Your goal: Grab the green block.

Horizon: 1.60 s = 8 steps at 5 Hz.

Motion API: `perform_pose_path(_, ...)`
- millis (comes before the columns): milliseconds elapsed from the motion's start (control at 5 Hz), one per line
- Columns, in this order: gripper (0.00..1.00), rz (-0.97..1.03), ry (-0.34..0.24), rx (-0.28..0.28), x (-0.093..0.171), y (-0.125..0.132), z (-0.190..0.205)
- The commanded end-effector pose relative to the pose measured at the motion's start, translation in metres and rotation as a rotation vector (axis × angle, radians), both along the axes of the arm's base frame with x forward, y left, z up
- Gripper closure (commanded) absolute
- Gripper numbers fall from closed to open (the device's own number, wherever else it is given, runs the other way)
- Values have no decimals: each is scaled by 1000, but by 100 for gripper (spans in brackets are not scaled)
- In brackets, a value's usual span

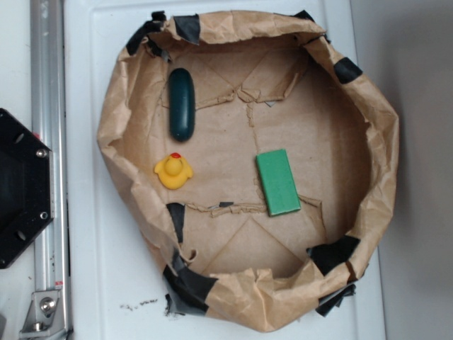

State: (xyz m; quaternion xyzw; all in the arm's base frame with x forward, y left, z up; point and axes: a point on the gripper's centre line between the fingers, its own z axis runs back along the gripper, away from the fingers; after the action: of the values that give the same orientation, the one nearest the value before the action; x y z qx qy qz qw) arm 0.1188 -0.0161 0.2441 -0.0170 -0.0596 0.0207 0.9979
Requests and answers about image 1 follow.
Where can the green rectangular block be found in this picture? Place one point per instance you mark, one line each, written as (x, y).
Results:
(277, 182)

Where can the brown paper bin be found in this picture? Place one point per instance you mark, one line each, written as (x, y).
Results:
(263, 82)

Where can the yellow rubber duck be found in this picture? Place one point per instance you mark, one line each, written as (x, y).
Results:
(173, 171)

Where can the dark green oblong capsule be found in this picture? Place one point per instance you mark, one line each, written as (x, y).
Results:
(182, 105)

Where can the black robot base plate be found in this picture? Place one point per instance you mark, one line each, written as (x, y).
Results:
(26, 188)

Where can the metal corner bracket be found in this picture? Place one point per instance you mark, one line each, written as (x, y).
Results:
(45, 315)

